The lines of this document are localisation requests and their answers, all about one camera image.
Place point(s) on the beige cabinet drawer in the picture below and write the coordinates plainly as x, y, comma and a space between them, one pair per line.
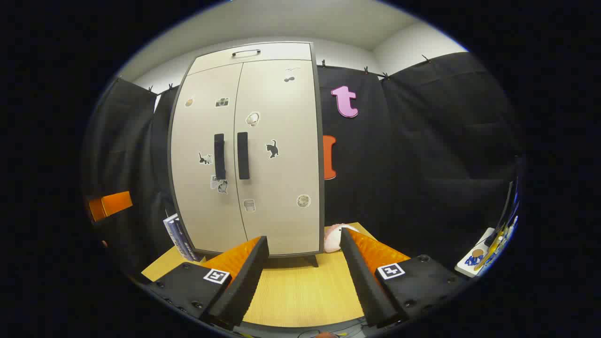
281, 51

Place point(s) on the white blue book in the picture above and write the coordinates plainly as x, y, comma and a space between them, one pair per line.
187, 244
173, 232

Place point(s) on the beige door with camera sticker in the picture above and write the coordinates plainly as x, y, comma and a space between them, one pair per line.
197, 131

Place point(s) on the beige door black cat sticker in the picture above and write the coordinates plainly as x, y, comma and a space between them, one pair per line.
286, 155

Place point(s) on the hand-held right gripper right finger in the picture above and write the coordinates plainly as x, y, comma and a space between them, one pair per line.
364, 281

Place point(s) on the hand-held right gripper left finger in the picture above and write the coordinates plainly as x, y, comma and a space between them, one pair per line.
244, 286

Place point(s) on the pink white plush toy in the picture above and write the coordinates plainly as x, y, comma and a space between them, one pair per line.
332, 239

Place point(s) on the beige double-door shoe cabinet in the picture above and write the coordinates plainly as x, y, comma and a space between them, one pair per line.
321, 141

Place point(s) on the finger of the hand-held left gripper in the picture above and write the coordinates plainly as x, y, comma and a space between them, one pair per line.
112, 203

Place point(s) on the black backdrop cloth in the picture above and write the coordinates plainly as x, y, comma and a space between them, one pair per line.
422, 164

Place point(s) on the white flat board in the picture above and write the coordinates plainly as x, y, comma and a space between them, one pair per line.
472, 263

